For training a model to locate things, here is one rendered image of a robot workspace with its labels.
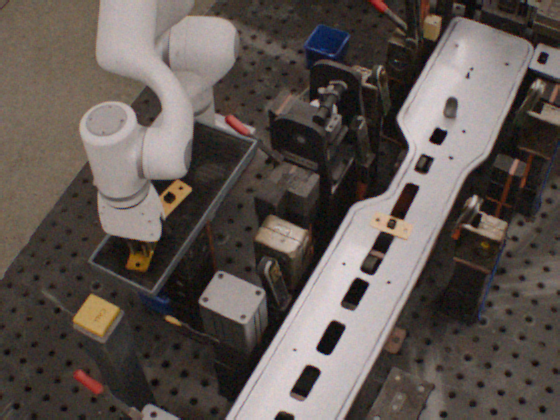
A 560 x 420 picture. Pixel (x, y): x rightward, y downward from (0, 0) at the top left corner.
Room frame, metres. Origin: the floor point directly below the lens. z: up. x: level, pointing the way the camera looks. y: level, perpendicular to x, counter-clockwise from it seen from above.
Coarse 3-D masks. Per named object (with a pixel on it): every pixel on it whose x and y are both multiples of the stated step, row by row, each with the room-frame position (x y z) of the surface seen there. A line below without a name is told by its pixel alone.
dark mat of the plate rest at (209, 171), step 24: (192, 144) 1.03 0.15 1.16; (216, 144) 1.02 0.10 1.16; (240, 144) 1.02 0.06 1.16; (192, 168) 0.97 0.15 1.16; (216, 168) 0.97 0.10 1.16; (192, 192) 0.91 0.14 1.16; (216, 192) 0.91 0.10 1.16; (168, 216) 0.86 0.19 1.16; (192, 216) 0.86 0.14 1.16; (120, 240) 0.82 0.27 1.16; (168, 240) 0.81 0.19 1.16; (120, 264) 0.77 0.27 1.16; (168, 264) 0.76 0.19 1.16
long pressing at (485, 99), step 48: (480, 48) 1.42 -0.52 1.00; (528, 48) 1.42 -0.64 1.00; (432, 96) 1.27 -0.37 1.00; (480, 96) 1.26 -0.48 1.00; (432, 144) 1.13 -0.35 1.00; (480, 144) 1.12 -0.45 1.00; (432, 192) 1.00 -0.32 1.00; (336, 240) 0.90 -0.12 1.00; (432, 240) 0.89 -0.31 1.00; (336, 288) 0.79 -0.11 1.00; (384, 288) 0.78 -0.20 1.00; (288, 336) 0.70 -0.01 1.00; (384, 336) 0.68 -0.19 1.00; (288, 384) 0.60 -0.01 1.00; (336, 384) 0.59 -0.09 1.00
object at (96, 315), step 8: (96, 296) 0.71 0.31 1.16; (88, 304) 0.69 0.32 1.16; (96, 304) 0.69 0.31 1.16; (104, 304) 0.69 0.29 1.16; (80, 312) 0.68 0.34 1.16; (88, 312) 0.68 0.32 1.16; (96, 312) 0.68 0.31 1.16; (104, 312) 0.67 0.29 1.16; (112, 312) 0.67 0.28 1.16; (80, 320) 0.66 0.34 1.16; (88, 320) 0.66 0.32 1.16; (96, 320) 0.66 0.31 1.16; (104, 320) 0.66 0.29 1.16; (112, 320) 0.66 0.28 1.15; (88, 328) 0.65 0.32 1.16; (96, 328) 0.64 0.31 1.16; (104, 328) 0.64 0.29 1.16
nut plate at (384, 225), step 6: (378, 216) 0.95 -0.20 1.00; (384, 216) 0.95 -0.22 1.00; (372, 222) 0.93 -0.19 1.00; (378, 222) 0.93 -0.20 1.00; (384, 222) 0.93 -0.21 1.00; (390, 222) 0.93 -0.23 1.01; (396, 222) 0.93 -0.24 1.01; (402, 222) 0.93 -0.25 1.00; (378, 228) 0.92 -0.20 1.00; (384, 228) 0.92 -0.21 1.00; (390, 228) 0.92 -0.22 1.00; (396, 228) 0.92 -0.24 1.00; (402, 228) 0.92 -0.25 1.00; (408, 228) 0.91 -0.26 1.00; (396, 234) 0.90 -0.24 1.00; (402, 234) 0.90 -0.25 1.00; (408, 234) 0.90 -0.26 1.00
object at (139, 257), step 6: (138, 246) 0.80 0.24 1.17; (138, 252) 0.79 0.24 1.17; (132, 258) 0.78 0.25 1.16; (138, 258) 0.78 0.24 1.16; (144, 258) 0.78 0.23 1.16; (150, 258) 0.78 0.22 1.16; (132, 264) 0.77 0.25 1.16; (144, 264) 0.76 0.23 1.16; (138, 270) 0.75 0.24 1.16; (144, 270) 0.75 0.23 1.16
